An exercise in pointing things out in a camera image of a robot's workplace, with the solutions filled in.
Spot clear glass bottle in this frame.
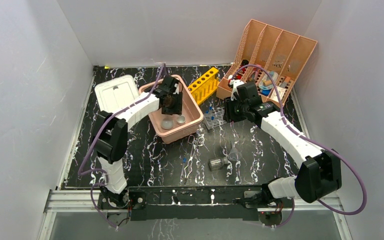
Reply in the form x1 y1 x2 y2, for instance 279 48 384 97
208 157 229 172

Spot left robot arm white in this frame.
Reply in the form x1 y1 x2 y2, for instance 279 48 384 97
93 75 183 208

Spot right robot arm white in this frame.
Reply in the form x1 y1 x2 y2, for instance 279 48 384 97
223 80 342 207

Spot pink plastic bin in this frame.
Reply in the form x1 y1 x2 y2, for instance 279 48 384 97
148 74 204 144

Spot yellow test tube rack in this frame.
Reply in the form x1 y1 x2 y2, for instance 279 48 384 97
187 67 220 105

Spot clear acrylic tube rack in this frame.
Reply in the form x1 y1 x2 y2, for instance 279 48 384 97
203 106 227 130

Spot white label box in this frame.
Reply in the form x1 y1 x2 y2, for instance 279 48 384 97
277 86 287 100

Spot red black bottle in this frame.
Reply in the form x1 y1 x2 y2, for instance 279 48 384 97
240 59 249 67

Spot pink desk organizer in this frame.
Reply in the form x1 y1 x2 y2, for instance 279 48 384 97
216 19 318 104

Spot clear plastic funnel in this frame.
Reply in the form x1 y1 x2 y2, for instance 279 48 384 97
227 141 242 161

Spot blue cap tube on table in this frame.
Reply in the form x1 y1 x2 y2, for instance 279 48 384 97
180 157 187 177

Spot white bin lid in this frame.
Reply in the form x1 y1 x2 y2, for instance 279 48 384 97
94 75 139 113

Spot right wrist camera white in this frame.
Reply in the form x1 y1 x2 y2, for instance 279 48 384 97
227 79 244 93

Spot metal wire tongs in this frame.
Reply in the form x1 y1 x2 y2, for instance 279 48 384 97
181 134 205 186

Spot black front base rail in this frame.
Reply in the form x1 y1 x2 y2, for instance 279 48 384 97
128 185 269 221

